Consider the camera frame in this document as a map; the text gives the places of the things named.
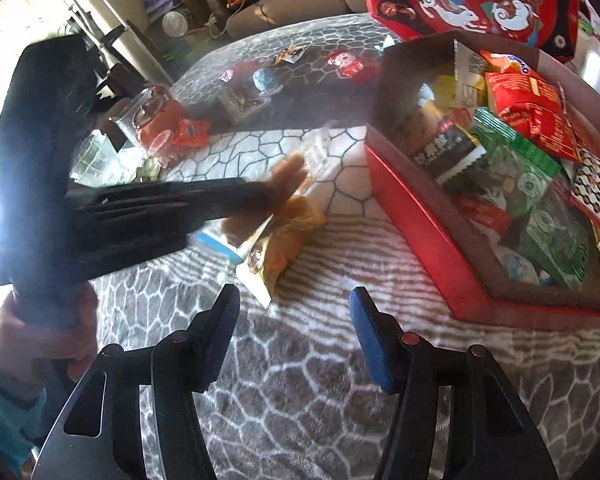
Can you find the orange snack packet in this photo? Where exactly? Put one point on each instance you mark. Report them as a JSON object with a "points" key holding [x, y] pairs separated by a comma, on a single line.
{"points": [[152, 122]]}

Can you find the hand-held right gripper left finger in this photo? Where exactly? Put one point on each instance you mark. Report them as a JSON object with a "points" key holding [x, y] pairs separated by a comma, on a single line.
{"points": [[225, 330]]}

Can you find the red figure candy packet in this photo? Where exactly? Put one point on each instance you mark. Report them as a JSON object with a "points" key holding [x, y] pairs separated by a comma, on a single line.
{"points": [[350, 62]]}

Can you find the small red candy packet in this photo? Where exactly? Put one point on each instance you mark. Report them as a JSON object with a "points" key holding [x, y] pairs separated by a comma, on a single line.
{"points": [[191, 132]]}

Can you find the dark wooden chair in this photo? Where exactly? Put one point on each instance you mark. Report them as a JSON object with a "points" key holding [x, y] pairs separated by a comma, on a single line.
{"points": [[130, 55]]}

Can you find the yellow snack packet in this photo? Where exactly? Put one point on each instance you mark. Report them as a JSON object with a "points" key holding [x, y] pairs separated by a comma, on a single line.
{"points": [[285, 240]]}

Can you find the clear bag of seeds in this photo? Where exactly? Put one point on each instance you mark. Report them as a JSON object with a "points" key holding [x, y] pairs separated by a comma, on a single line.
{"points": [[242, 103]]}

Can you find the small pink candy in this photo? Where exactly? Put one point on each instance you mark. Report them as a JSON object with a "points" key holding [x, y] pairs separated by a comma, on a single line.
{"points": [[228, 76]]}

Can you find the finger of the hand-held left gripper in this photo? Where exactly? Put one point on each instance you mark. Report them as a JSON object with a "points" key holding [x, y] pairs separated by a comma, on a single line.
{"points": [[215, 216], [190, 190]]}

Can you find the blue white round candy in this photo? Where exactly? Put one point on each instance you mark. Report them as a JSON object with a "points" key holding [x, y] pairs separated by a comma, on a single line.
{"points": [[266, 80]]}

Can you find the small round fan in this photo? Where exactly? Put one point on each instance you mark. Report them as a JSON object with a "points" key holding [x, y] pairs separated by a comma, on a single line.
{"points": [[173, 22]]}

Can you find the pile of snack packets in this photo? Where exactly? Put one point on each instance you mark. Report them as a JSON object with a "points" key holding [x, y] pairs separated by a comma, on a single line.
{"points": [[520, 160]]}

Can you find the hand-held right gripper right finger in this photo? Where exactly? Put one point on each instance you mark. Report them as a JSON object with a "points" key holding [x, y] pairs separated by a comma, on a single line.
{"points": [[372, 335]]}

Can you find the clear plastic packet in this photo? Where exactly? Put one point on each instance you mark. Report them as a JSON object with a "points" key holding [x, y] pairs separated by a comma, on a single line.
{"points": [[217, 245]]}

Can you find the black orange small packet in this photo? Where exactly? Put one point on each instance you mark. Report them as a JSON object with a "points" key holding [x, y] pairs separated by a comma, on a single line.
{"points": [[290, 53]]}

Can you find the person's left forearm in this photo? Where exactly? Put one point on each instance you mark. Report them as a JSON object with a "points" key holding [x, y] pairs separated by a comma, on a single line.
{"points": [[0, 410]]}

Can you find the red octagonal box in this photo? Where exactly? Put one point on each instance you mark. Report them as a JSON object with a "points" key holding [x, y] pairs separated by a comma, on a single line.
{"points": [[420, 220]]}

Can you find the person's left hand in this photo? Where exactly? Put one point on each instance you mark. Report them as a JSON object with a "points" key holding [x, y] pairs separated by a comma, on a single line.
{"points": [[25, 350]]}

